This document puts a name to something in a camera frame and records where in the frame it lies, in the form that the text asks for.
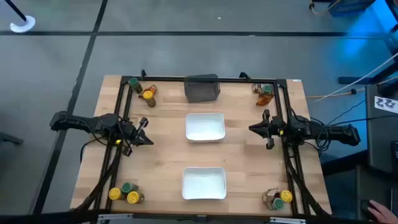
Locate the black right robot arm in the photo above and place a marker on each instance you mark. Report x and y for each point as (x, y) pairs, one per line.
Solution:
(335, 133)

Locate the black aluminium table frame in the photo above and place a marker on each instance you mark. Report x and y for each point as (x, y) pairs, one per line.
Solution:
(168, 77)

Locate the black cabinet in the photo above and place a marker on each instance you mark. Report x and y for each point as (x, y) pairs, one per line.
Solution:
(382, 140)

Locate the silver metal bracket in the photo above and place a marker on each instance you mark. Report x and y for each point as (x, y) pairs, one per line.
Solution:
(287, 221)
(115, 216)

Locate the black stand pole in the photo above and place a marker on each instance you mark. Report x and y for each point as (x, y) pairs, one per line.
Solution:
(15, 11)

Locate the white plastic bin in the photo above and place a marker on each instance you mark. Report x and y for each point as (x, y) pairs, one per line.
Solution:
(203, 183)
(205, 127)

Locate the black computer mouse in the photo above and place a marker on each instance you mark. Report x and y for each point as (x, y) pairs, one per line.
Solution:
(365, 207)

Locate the dark grey furniture foot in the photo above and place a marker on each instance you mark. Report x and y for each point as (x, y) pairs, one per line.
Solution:
(9, 139)

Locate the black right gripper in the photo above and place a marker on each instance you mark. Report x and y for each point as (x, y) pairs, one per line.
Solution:
(275, 128)

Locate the person's hand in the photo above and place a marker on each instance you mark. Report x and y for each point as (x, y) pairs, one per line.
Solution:
(382, 214)

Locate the black frame clamp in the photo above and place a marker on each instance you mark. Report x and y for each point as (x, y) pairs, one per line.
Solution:
(245, 75)
(143, 74)

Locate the black floor beam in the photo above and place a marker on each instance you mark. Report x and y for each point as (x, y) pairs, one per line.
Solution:
(351, 80)

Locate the white table sticker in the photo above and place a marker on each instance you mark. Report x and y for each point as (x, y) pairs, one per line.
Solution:
(297, 80)

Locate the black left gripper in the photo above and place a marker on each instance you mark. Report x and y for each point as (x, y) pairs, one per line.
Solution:
(132, 133)

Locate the white round stand base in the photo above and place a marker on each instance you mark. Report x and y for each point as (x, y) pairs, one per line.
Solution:
(22, 26)

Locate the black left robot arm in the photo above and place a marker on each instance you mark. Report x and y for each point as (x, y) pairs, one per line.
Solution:
(77, 121)

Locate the yellow lid spice jar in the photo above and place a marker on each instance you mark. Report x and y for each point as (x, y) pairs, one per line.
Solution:
(286, 196)
(115, 193)
(148, 95)
(133, 197)

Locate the blue box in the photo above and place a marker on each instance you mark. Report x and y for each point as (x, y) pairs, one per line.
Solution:
(351, 6)

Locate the dark grey plastic bin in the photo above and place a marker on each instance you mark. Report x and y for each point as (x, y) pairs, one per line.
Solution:
(202, 90)

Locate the white printed sticker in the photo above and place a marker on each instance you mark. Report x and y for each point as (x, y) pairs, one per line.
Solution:
(385, 104)

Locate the black crossbar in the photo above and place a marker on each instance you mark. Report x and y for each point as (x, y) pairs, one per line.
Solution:
(46, 218)

